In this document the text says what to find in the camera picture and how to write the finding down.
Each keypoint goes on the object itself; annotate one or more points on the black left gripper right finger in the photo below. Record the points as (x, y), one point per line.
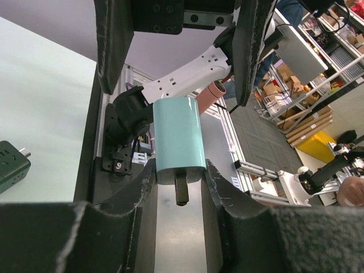
(243, 235)

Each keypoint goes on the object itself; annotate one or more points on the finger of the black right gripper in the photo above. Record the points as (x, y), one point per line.
(114, 29)
(251, 25)

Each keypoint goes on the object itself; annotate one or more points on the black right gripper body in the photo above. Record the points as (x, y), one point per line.
(172, 16)

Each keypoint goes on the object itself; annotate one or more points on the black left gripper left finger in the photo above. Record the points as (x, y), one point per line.
(116, 235)

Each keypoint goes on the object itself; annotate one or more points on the light blue plug charger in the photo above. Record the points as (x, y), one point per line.
(179, 148)

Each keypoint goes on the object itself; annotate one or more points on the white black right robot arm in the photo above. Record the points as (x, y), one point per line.
(207, 69)

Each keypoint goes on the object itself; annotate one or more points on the dark green cube socket adapter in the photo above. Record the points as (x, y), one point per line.
(15, 165)

